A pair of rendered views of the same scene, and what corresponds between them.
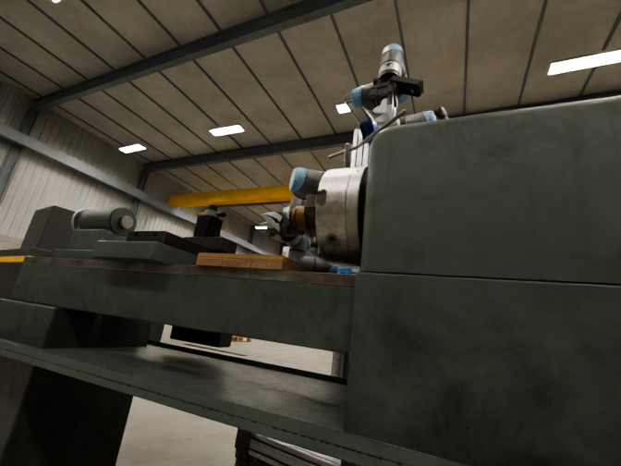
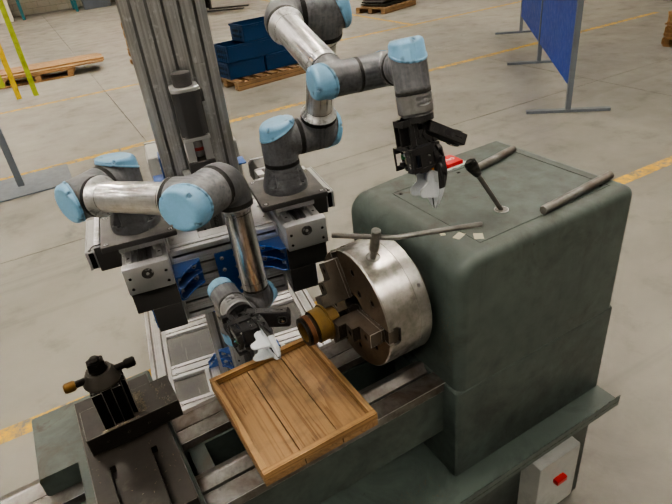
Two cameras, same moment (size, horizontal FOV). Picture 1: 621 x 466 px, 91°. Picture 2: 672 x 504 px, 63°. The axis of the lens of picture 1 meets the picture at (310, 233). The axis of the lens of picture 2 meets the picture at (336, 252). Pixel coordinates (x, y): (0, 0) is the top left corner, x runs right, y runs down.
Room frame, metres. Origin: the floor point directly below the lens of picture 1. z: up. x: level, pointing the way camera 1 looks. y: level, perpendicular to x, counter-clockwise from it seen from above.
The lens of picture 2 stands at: (0.29, 0.82, 1.92)
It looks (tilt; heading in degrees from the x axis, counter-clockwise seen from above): 31 degrees down; 308
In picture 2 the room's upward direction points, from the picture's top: 7 degrees counter-clockwise
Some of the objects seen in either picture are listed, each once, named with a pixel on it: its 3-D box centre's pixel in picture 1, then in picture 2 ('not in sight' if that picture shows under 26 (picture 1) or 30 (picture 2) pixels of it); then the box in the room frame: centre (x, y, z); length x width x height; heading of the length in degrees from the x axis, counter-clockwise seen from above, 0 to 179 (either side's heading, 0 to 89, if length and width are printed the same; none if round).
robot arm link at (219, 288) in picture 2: (298, 241); (226, 297); (1.30, 0.05, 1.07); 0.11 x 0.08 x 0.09; 155
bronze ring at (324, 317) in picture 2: (305, 218); (319, 324); (1.00, 0.02, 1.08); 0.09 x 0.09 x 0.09; 67
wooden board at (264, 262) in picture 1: (267, 272); (289, 400); (1.05, 0.13, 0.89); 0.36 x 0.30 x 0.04; 155
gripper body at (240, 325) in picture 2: (280, 228); (245, 327); (1.16, 0.12, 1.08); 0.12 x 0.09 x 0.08; 155
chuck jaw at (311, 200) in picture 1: (316, 206); (365, 329); (0.88, -0.01, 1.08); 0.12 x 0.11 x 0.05; 155
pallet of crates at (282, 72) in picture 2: not in sight; (257, 49); (6.08, -5.23, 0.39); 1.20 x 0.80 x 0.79; 72
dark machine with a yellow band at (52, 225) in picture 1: (54, 275); not in sight; (5.00, 3.95, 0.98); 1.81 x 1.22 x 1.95; 55
